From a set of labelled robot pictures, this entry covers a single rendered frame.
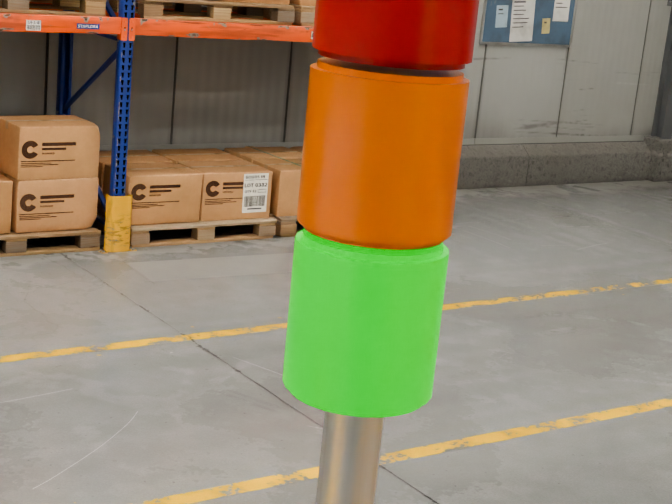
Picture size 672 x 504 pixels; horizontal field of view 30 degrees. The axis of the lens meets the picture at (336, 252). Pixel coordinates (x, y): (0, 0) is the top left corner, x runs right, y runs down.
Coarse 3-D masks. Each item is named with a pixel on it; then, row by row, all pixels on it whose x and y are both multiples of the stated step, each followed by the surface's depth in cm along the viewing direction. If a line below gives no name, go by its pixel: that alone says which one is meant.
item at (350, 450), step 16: (336, 416) 41; (352, 416) 41; (336, 432) 41; (352, 432) 41; (368, 432) 41; (336, 448) 41; (352, 448) 41; (368, 448) 41; (320, 464) 42; (336, 464) 41; (352, 464) 41; (368, 464) 42; (320, 480) 42; (336, 480) 42; (352, 480) 42; (368, 480) 42; (320, 496) 42; (336, 496) 42; (352, 496) 42; (368, 496) 42
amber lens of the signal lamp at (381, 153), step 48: (336, 96) 37; (384, 96) 37; (432, 96) 37; (336, 144) 38; (384, 144) 37; (432, 144) 38; (336, 192) 38; (384, 192) 38; (432, 192) 38; (336, 240) 38; (384, 240) 38; (432, 240) 39
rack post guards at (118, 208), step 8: (112, 200) 858; (120, 200) 861; (128, 200) 864; (112, 208) 860; (120, 208) 862; (128, 208) 866; (112, 216) 861; (120, 216) 864; (128, 216) 867; (112, 224) 862; (120, 224) 866; (128, 224) 869; (112, 232) 864; (120, 232) 867; (128, 232) 871; (104, 240) 870; (112, 240) 865; (120, 240) 869; (128, 240) 873; (104, 248) 871; (112, 248) 867; (120, 248) 870; (128, 248) 875
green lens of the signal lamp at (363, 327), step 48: (336, 288) 39; (384, 288) 38; (432, 288) 39; (288, 336) 41; (336, 336) 39; (384, 336) 39; (432, 336) 40; (288, 384) 41; (336, 384) 39; (384, 384) 39; (432, 384) 41
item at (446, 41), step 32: (320, 0) 38; (352, 0) 37; (384, 0) 36; (416, 0) 36; (448, 0) 36; (320, 32) 38; (352, 32) 37; (384, 32) 36; (416, 32) 36; (448, 32) 37; (384, 64) 37; (416, 64) 37; (448, 64) 37
